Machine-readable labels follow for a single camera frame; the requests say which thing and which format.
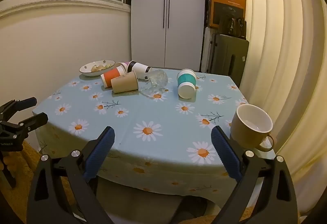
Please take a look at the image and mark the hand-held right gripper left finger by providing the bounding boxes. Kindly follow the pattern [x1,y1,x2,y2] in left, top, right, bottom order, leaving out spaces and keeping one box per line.
[27,126,115,224]

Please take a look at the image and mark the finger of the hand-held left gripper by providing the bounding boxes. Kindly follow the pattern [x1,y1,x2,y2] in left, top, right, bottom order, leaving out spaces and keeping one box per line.
[0,97,38,122]
[14,112,49,135]

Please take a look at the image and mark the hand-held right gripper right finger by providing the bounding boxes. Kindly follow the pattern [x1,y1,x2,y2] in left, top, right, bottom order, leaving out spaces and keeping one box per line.
[211,125,299,224]

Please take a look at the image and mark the brown kraft paper cup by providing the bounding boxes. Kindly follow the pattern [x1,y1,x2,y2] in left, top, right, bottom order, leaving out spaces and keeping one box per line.
[111,71,139,94]

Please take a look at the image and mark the orange paper cup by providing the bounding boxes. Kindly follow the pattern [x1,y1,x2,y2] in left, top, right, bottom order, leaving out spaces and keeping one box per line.
[100,65,127,89]

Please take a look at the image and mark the teal and white cup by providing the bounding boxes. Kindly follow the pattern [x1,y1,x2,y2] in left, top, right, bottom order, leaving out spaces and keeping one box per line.
[177,69,197,99]

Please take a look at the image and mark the white and black paper cup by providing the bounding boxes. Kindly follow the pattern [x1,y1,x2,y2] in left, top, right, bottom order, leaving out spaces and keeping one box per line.
[127,60,153,80]

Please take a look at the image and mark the tan ceramic mug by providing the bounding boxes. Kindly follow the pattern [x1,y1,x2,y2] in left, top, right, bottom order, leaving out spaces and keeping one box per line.
[230,104,277,152]

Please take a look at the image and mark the brown rug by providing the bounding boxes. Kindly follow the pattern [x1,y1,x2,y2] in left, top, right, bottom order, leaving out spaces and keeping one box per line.
[0,141,77,215]

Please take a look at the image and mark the white bowl with floral print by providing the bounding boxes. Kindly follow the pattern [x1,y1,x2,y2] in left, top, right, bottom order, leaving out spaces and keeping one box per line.
[79,60,116,77]

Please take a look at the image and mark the blue daisy print tablecloth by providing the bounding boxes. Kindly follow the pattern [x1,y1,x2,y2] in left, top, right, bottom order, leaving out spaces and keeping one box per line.
[32,67,277,204]

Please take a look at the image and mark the food pieces in bowl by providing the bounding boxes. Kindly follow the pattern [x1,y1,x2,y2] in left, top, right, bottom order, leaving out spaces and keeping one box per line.
[91,64,112,72]

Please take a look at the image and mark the clear glass mug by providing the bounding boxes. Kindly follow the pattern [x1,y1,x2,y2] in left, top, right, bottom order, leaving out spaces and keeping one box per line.
[139,69,169,98]

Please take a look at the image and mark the dark green suitcase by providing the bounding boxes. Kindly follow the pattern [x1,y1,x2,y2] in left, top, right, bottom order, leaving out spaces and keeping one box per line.
[209,33,250,87]

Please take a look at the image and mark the white folded rack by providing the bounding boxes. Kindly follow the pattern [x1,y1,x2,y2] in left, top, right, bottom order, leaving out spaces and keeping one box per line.
[200,27,214,73]

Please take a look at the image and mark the cream curtain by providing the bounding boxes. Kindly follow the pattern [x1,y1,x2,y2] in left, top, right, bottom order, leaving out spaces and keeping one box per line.
[229,0,327,190]

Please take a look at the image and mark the dark handbag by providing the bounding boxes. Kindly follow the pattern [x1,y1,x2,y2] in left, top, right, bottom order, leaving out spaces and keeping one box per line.
[219,13,247,39]

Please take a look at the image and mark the orange and black cardboard box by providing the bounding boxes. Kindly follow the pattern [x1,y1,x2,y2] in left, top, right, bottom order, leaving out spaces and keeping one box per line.
[208,0,247,38]

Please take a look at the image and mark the white two-door wardrobe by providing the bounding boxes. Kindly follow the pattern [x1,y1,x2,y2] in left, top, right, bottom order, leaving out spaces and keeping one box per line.
[130,0,206,71]

